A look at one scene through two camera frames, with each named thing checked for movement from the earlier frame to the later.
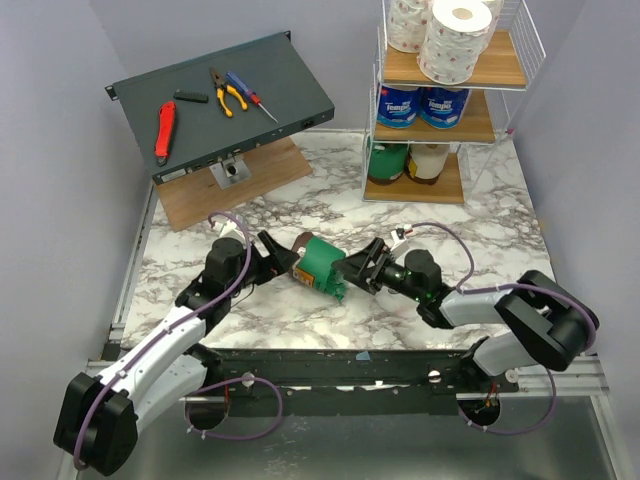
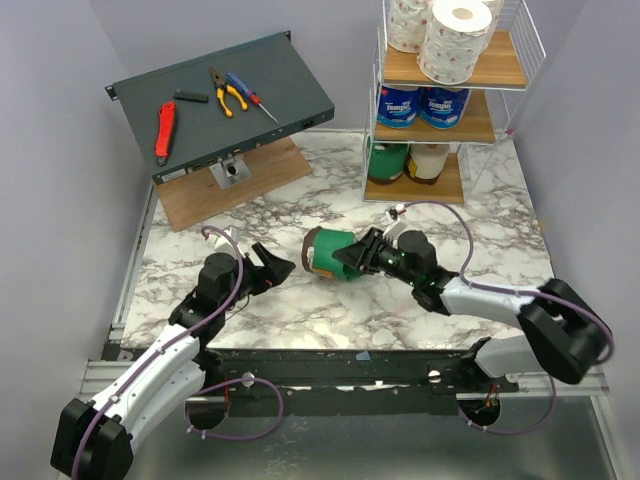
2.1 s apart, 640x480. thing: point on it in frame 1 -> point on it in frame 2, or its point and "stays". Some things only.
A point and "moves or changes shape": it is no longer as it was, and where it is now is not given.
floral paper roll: (496, 7) stays
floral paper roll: (453, 41) stays
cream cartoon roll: (424, 162) stays
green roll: (315, 268) moves or changes shape
